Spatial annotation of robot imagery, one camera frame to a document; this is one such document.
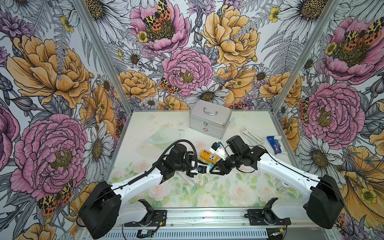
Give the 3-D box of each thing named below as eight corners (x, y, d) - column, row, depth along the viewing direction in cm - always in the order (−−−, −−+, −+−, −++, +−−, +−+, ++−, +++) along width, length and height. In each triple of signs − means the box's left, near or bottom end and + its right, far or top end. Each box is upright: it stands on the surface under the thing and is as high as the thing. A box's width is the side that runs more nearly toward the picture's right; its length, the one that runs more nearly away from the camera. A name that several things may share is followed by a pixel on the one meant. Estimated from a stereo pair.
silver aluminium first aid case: (184, 128, 113) (183, 113, 101) (195, 113, 124) (195, 97, 111) (220, 142, 105) (224, 127, 93) (229, 125, 115) (233, 109, 103)
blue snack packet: (275, 154, 99) (276, 152, 96) (266, 138, 107) (268, 136, 104) (282, 153, 99) (284, 151, 97) (273, 137, 107) (275, 135, 105)
